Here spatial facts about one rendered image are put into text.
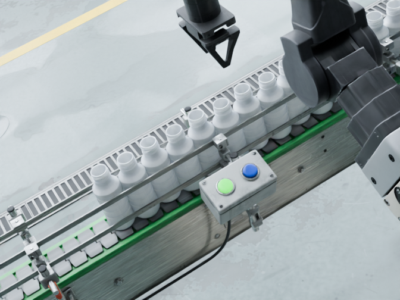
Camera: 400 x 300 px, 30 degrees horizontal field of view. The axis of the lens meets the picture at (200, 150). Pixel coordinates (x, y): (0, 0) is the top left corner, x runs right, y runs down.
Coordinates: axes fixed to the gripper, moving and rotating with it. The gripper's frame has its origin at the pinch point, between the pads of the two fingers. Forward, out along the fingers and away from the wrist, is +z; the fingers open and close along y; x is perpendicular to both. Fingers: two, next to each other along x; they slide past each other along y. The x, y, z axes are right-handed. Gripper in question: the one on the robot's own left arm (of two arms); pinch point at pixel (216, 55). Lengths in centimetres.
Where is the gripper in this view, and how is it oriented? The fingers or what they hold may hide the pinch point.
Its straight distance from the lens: 134.1
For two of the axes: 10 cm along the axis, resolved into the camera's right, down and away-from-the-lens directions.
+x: 8.5, -4.9, 2.1
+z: 2.4, 7.1, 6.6
